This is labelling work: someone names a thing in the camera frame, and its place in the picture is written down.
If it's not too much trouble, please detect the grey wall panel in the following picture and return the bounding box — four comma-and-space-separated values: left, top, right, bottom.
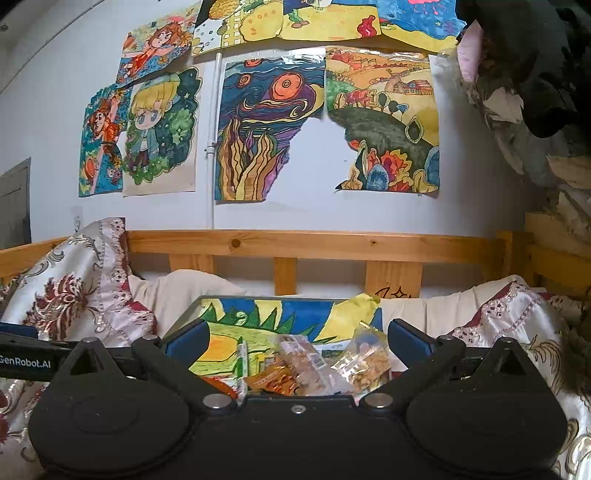
0, 158, 31, 249

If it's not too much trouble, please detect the clear bag of crackers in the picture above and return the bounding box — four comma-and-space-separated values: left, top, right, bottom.
332, 322, 391, 394

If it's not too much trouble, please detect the floral satin bed cover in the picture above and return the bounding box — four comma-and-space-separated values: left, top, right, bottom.
1, 218, 590, 479

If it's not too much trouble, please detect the grey tray with dinosaur drawing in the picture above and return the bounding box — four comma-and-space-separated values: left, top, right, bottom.
164, 294, 391, 399

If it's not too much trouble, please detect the yellow cartoon drawing top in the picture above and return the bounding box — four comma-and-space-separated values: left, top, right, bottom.
191, 0, 466, 56

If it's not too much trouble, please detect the green white sausage stick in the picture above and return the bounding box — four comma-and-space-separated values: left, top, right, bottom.
235, 337, 249, 404

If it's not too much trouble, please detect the clear pastry pack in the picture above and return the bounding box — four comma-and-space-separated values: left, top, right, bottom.
276, 334, 353, 396

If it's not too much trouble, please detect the white wall pipe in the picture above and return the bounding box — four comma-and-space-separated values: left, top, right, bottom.
205, 52, 222, 229

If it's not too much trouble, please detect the landscape hill drawing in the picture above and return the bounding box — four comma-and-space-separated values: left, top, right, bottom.
325, 46, 440, 194

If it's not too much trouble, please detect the camouflage fabric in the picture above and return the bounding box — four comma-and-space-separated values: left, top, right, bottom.
456, 21, 590, 242

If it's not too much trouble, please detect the mermaid girl drawing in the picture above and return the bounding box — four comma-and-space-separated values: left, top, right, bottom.
78, 84, 132, 198

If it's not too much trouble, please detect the swirly fish drawing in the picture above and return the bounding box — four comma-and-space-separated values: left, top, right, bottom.
213, 47, 325, 203

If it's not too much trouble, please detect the anime boy drawing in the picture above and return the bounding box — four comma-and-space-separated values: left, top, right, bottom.
122, 66, 202, 197

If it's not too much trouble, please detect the wooden bed headboard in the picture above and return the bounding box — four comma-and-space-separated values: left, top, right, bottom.
0, 229, 591, 301

